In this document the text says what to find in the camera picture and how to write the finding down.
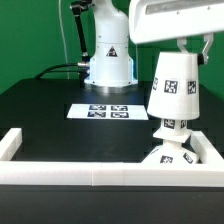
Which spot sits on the white lamp shade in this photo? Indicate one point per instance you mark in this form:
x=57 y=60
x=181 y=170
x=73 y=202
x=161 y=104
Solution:
x=175 y=89

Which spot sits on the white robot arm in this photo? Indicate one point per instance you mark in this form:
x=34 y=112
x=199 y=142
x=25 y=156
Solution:
x=111 y=66

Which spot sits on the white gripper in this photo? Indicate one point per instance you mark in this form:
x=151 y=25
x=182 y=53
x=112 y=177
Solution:
x=158 y=20

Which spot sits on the white U-shaped border wall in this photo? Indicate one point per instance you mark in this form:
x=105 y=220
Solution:
x=208 y=173

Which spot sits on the white marker tag sheet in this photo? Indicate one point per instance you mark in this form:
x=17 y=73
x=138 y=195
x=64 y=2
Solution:
x=106 y=111

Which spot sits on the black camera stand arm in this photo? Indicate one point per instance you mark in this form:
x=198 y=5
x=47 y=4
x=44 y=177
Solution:
x=77 y=8

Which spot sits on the white lamp bulb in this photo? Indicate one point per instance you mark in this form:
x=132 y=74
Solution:
x=175 y=124

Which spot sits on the white lamp base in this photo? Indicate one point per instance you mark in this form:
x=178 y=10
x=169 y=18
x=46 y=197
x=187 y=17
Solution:
x=171 y=151

